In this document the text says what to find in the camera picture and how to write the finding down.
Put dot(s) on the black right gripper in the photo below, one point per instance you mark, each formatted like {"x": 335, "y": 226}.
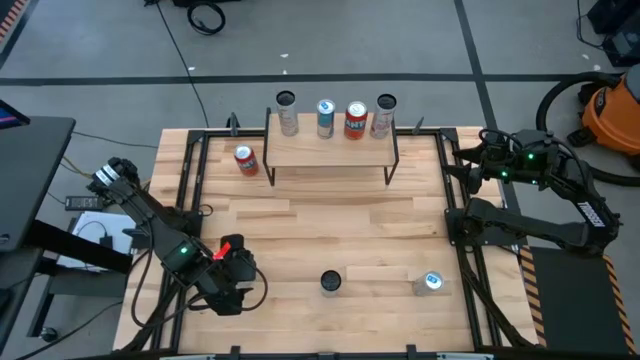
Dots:
{"x": 495, "y": 165}

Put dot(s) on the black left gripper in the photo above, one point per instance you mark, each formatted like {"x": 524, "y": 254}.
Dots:
{"x": 235, "y": 267}

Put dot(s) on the Celsius Peach Vibe can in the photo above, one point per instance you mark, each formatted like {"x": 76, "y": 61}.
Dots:
{"x": 382, "y": 122}

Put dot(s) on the Celsius can pink band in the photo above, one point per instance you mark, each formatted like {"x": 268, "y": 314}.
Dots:
{"x": 331, "y": 281}

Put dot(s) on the orange Fanta soda can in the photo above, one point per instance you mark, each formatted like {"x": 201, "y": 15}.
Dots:
{"x": 355, "y": 125}

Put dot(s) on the blue silver Red Bull can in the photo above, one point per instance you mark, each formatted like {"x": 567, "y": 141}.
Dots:
{"x": 325, "y": 122}
{"x": 431, "y": 282}

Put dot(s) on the white Celsius energy can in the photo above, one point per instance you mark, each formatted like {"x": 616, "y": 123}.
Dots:
{"x": 287, "y": 120}

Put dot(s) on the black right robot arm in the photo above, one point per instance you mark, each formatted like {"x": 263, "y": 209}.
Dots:
{"x": 550, "y": 230}

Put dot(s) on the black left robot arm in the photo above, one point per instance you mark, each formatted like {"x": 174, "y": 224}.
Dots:
{"x": 160, "y": 230}

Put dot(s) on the wooden shelf black metal legs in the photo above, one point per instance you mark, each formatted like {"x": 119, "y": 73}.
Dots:
{"x": 340, "y": 150}

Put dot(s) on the red tape tag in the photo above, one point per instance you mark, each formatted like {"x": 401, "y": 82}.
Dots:
{"x": 221, "y": 251}

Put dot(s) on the orange shop vacuum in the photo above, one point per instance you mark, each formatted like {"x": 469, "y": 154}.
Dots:
{"x": 541, "y": 122}
{"x": 612, "y": 117}

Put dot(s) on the red Fanta soda can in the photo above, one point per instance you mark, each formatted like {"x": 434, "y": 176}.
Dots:
{"x": 246, "y": 162}

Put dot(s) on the white paper sheets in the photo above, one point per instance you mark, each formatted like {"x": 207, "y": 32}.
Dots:
{"x": 92, "y": 225}

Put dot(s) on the black hazard-striped floor mat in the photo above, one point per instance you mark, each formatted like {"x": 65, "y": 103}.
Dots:
{"x": 11, "y": 17}
{"x": 575, "y": 300}

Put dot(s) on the black equipment case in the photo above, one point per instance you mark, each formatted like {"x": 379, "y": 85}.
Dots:
{"x": 620, "y": 45}

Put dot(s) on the monitor with coloured screen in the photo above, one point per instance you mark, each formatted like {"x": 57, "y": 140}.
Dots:
{"x": 10, "y": 117}

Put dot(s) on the black aluminium rig frame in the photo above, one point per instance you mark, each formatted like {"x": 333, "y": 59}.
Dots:
{"x": 220, "y": 133}

